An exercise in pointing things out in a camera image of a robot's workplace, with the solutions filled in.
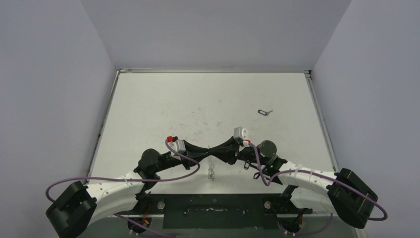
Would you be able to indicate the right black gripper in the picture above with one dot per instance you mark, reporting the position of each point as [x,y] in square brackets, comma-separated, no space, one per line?
[236,150]

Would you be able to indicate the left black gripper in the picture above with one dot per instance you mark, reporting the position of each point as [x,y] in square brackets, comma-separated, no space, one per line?
[195,152]

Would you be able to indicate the grey key holder with rings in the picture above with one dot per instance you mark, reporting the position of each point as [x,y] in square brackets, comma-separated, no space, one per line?
[211,168]

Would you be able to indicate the key with black tag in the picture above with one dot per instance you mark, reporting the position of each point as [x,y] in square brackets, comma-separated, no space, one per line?
[247,165]
[265,113]

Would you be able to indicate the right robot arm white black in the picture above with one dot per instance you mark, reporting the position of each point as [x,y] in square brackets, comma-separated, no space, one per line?
[342,193]

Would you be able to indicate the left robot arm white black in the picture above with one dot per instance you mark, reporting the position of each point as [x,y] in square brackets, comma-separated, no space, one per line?
[80,205]

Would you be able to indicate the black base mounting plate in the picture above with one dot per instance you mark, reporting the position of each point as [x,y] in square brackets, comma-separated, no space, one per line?
[218,211]

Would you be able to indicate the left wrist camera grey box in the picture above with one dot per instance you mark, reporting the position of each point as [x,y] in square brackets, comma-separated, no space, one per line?
[175,145]

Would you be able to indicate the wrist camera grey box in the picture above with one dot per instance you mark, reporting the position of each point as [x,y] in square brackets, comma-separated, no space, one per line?
[175,145]
[241,136]

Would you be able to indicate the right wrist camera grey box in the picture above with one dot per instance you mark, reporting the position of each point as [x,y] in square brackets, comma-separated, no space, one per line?
[241,136]

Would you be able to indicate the aluminium table frame rail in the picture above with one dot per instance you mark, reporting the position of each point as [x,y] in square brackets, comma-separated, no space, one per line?
[323,131]

